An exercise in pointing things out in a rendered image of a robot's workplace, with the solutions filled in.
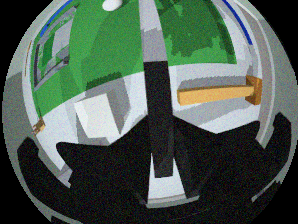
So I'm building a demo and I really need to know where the white ball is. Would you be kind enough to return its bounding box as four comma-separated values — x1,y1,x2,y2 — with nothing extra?
102,0,124,11

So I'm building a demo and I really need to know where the green putting mat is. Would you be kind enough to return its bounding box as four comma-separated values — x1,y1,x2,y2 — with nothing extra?
29,0,227,120

